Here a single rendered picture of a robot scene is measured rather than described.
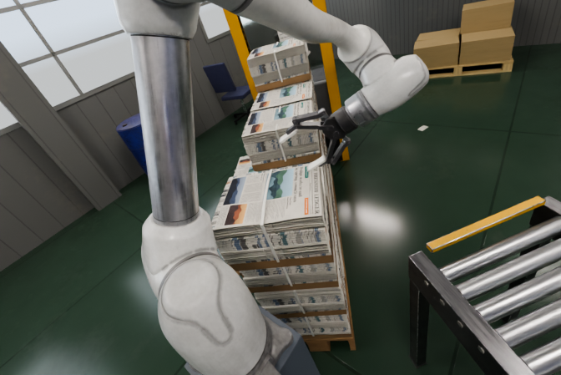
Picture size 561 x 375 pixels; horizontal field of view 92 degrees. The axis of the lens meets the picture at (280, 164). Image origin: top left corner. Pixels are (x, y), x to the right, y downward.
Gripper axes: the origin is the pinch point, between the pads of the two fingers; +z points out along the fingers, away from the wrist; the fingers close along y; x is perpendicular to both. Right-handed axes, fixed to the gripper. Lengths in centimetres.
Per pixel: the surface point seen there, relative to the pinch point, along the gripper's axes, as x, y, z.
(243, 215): -9.9, 2.3, 24.8
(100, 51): 239, -132, 188
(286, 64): 106, -4, 8
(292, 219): -14.8, 9.9, 9.8
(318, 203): -9.7, 13.5, 2.5
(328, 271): -10.4, 43.1, 20.7
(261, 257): -15.3, 17.4, 30.2
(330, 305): -10, 64, 35
